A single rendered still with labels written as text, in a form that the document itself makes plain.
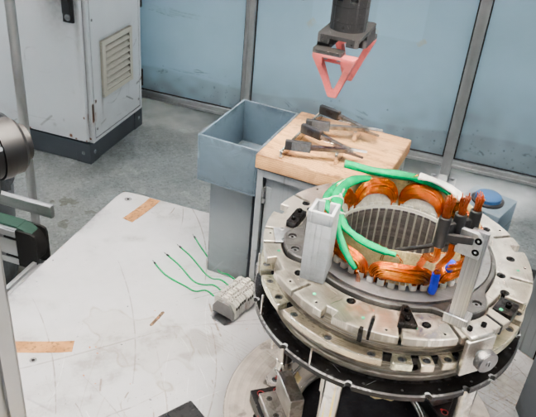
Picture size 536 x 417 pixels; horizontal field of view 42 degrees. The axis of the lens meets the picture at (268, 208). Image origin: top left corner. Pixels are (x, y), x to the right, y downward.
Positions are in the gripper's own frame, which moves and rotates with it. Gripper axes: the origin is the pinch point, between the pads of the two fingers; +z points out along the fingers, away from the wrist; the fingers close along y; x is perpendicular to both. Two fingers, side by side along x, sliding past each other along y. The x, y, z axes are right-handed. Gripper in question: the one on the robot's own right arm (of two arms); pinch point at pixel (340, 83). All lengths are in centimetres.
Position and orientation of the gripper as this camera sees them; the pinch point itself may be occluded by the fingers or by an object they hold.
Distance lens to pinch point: 112.8
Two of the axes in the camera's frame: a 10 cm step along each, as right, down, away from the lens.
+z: -0.7, 8.4, 5.4
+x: 9.2, 2.7, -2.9
